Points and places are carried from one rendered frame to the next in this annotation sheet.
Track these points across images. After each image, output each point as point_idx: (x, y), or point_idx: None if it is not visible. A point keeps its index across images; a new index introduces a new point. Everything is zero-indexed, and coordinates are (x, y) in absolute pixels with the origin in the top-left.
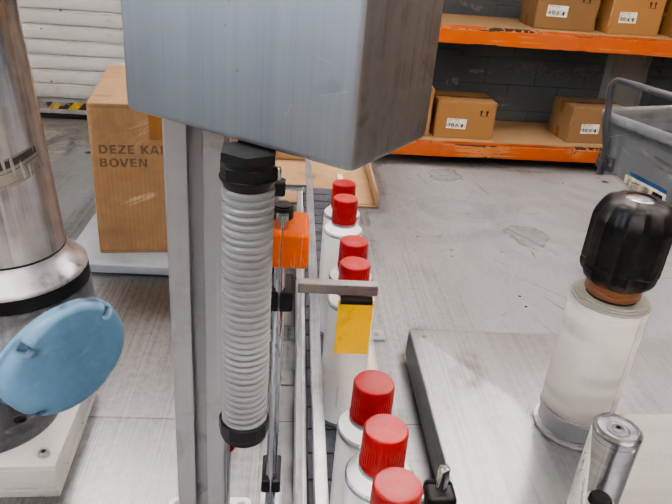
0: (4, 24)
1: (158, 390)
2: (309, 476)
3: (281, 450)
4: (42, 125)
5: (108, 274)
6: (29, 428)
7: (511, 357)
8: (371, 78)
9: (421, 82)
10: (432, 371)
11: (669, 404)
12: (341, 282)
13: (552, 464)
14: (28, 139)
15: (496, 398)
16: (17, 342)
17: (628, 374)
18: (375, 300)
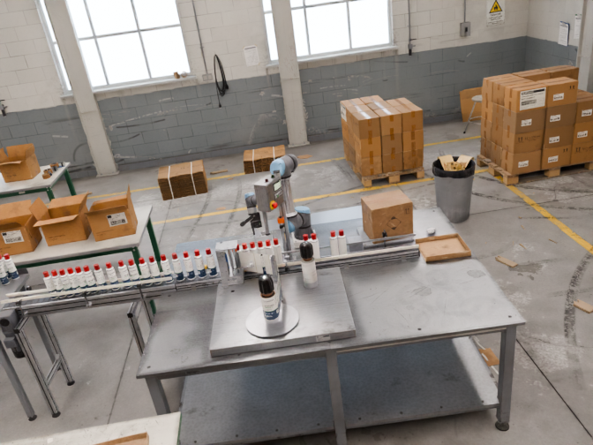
0: (282, 188)
1: (319, 249)
2: (294, 260)
3: None
4: (288, 199)
5: (358, 234)
6: (298, 237)
7: (332, 278)
8: (258, 204)
9: (266, 207)
10: (324, 269)
11: (320, 297)
12: (283, 229)
13: (300, 282)
14: (284, 199)
15: (317, 276)
16: None
17: (304, 274)
18: (363, 267)
